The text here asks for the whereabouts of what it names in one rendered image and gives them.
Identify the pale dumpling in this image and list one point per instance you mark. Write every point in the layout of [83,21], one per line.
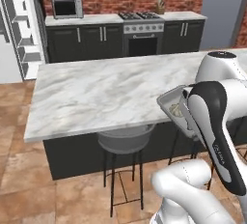
[175,109]

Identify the wooden knife block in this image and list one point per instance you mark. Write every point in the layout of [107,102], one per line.
[160,6]

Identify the dark island cabinet base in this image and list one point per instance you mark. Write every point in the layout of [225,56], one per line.
[80,154]

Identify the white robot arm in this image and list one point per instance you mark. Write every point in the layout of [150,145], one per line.
[205,112]

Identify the grey metal tray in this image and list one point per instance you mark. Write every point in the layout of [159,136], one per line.
[167,100]

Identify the silver microwave oven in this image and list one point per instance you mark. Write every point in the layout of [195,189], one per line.
[67,7]

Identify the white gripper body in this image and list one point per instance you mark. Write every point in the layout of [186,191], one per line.
[185,105]

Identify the silver stove with oven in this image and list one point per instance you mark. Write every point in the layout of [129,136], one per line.
[143,34]

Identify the dark lower cupboard run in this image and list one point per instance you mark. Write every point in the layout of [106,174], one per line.
[83,42]
[183,36]

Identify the grey stool with black legs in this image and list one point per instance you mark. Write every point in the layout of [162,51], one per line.
[125,139]

